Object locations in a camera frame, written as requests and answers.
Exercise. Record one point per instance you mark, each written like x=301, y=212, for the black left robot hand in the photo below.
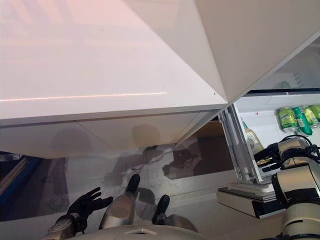
x=87, y=203

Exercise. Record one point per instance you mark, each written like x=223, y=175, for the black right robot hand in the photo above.
x=271, y=156

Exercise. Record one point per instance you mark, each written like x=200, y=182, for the white fridge drawer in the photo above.
x=257, y=110

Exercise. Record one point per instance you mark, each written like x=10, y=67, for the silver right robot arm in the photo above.
x=300, y=182

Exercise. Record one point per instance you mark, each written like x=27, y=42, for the silver left robot leg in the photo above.
x=120, y=207

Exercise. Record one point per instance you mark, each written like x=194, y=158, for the dark green drink can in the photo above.
x=301, y=121

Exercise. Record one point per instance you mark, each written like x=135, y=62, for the silver robot torso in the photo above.
x=155, y=233

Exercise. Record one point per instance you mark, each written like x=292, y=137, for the tall white cabinet panel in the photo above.
x=250, y=37

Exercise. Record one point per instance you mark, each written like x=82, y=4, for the white counter cabinet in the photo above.
x=87, y=75

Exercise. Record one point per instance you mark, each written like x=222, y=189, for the blue and grey frame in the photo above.
x=17, y=175

